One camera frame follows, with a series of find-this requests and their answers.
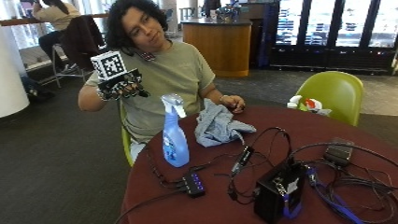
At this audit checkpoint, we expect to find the metal stool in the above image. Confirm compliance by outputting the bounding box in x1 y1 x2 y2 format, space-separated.
49 43 94 89

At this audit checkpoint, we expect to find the black box device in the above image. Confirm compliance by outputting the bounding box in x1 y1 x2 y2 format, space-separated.
253 161 309 224

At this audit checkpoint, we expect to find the dark jacket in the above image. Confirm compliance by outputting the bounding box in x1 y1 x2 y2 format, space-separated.
61 14 106 72

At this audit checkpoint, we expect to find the black hub cable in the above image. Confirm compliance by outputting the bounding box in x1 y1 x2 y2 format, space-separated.
113 186 189 224

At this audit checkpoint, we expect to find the white and red spray bottle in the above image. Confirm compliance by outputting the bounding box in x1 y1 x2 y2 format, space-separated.
303 97 333 117

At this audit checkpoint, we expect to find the black glass-door cooler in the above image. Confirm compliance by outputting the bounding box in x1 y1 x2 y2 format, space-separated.
267 0 398 75

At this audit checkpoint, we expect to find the blue cable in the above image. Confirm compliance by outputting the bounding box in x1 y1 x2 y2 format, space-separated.
305 167 367 224

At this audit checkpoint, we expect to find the wooden bar ledge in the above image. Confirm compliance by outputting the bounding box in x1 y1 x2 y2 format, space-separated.
0 12 109 28

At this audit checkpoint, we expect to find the white pillar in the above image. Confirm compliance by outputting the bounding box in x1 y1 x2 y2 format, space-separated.
0 23 30 119

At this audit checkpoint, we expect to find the black hub with purple lights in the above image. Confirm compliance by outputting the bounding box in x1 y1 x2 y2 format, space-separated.
180 171 206 199

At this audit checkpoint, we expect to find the round wooden counter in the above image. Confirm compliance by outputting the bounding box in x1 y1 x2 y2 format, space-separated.
180 17 254 78

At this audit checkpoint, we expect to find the green plastic chair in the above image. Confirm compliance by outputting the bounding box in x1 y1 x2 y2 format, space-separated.
118 101 137 168
294 70 366 127

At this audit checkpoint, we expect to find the thin black cable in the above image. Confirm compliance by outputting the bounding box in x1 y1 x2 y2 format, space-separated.
142 145 188 189

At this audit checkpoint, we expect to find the white marker cube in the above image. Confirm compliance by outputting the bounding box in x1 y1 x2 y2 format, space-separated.
89 50 128 81

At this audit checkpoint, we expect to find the black power adapter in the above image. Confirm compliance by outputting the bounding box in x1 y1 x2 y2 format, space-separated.
323 137 355 166

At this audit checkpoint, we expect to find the blue spray bottle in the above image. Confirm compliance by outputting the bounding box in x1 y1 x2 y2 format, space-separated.
160 92 192 169

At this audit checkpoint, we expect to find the grey-blue cloth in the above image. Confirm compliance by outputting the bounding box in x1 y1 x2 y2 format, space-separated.
193 98 257 148

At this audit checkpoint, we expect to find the black looped cable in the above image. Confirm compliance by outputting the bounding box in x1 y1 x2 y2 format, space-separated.
226 126 294 205

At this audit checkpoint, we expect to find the the person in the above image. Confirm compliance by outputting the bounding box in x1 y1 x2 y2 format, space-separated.
77 0 247 164

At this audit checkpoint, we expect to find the small black inline adapter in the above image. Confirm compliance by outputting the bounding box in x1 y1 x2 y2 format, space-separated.
230 145 255 175

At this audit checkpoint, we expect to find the dark bag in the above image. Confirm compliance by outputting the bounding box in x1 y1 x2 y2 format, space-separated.
18 75 56 103

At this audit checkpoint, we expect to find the tangle of black cables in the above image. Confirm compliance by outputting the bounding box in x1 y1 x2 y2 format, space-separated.
289 141 398 224

